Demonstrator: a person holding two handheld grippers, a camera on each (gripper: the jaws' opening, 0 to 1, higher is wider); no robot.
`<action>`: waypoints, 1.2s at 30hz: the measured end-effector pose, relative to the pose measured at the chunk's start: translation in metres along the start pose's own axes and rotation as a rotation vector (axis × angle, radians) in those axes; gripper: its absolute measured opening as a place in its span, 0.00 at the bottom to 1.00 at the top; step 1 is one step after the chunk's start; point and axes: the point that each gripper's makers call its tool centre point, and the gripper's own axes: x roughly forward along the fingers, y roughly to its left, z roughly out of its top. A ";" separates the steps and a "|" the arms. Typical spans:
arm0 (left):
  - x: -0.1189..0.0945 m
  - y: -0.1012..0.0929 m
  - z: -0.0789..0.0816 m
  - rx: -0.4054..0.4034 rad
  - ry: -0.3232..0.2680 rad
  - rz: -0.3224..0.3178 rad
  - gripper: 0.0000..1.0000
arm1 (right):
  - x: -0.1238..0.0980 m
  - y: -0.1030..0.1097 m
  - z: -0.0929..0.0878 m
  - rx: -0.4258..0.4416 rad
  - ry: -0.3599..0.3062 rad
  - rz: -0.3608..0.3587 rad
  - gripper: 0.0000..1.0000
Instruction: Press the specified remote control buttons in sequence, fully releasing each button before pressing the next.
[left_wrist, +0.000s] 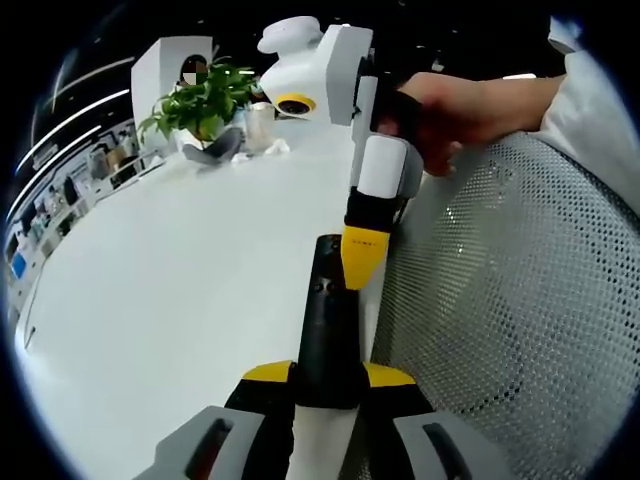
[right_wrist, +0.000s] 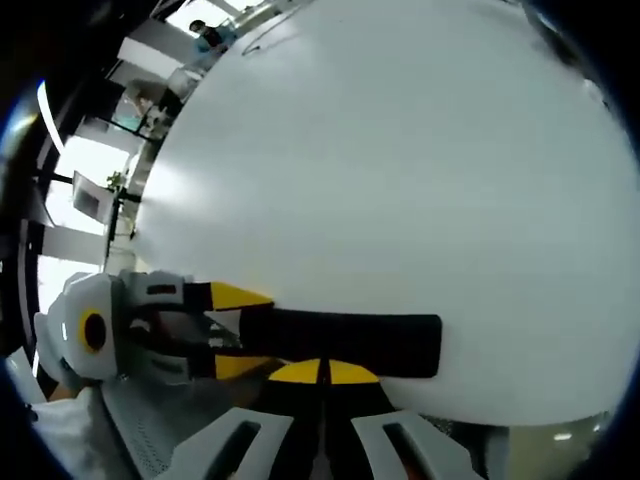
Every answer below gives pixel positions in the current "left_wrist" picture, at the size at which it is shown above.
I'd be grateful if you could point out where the person's right hand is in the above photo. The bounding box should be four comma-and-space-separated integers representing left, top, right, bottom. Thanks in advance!
396, 71, 547, 177

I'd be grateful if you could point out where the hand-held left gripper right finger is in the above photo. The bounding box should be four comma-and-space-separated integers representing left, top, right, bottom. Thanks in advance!
339, 362, 507, 480

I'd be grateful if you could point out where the grey curved object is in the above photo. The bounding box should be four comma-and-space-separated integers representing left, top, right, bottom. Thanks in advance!
182, 125, 245, 164

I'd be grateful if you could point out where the grey mesh chair back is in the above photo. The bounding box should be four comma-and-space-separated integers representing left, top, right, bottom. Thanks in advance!
372, 132, 640, 480

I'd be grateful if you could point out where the black remote control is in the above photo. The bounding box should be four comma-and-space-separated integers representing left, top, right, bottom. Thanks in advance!
297, 233, 375, 412

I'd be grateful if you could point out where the green potted plant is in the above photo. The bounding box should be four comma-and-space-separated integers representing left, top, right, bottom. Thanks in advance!
137, 57, 264, 146

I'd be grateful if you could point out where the clear plastic bottle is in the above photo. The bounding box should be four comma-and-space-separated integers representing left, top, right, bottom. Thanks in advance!
243, 102, 275, 152

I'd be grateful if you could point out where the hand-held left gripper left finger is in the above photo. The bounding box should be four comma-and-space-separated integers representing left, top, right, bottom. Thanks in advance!
154, 359, 301, 480

